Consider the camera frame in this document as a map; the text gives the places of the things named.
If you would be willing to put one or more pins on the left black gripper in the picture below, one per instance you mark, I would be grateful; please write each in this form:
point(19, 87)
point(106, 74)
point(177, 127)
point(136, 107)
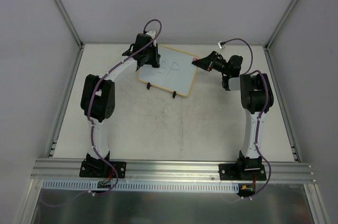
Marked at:
point(152, 58)

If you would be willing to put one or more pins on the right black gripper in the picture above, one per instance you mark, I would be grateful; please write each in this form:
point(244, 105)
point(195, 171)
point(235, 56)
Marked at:
point(211, 62)

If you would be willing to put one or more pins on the yellow framed small whiteboard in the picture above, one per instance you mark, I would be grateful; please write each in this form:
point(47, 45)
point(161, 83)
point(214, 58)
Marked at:
point(176, 71)

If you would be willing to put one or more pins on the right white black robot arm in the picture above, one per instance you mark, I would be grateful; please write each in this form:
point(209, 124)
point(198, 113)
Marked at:
point(256, 99)

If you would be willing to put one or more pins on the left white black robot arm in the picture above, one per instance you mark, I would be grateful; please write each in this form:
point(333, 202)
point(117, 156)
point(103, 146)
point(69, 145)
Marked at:
point(98, 101)

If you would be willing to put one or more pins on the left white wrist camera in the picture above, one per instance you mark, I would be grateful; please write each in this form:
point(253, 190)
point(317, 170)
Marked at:
point(152, 34)

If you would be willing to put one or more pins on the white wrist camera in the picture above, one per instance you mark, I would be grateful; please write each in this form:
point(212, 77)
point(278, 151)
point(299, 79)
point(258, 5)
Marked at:
point(152, 34)
point(221, 45)

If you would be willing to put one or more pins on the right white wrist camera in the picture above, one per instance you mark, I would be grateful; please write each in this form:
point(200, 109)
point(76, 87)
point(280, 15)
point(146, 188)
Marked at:
point(221, 45)

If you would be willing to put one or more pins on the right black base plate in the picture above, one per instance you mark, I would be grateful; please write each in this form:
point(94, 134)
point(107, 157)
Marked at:
point(229, 172)

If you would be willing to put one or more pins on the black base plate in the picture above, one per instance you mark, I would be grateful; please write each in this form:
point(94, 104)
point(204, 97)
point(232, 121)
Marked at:
point(229, 172)
point(99, 169)

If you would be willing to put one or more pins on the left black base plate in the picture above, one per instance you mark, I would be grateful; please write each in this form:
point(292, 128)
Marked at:
point(99, 169)

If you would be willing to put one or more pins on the white slotted cable duct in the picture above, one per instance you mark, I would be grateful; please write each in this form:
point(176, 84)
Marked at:
point(147, 186)

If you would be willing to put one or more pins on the aluminium mounting rail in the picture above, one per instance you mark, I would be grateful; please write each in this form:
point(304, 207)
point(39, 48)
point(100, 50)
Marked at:
point(171, 171)

